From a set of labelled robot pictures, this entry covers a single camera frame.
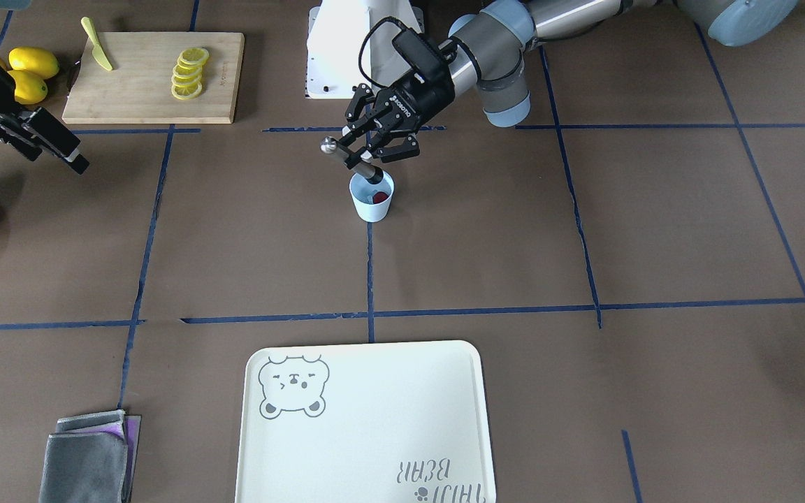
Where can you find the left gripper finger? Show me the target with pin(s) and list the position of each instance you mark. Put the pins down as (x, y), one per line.
(365, 114)
(390, 144)

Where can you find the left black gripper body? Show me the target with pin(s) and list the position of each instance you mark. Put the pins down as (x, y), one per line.
(421, 98)

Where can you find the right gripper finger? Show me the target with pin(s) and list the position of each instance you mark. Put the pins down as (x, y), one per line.
(12, 133)
(49, 133)

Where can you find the red strawberry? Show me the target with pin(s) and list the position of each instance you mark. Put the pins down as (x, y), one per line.
(379, 197)

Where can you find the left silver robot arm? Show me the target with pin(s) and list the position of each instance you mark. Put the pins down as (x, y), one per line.
(483, 51)

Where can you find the light blue cup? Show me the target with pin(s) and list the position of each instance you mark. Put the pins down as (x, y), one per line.
(360, 192)

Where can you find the yellow lemon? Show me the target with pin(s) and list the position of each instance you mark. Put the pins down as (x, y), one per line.
(29, 88)
(39, 61)

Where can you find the yellow plastic knife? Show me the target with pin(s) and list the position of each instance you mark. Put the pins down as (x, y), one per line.
(98, 52)

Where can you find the wooden cutting board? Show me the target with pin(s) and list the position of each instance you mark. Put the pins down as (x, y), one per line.
(138, 89)

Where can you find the lemon slices row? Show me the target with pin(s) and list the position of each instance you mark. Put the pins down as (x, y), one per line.
(187, 74)

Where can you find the cream bear tray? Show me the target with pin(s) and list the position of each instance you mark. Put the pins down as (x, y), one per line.
(374, 422)

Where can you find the grey purple folded cloth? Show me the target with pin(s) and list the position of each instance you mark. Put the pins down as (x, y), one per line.
(91, 458)

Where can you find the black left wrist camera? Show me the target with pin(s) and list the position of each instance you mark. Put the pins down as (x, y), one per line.
(426, 61)

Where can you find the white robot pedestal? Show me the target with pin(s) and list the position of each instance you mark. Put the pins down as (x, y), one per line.
(344, 49)

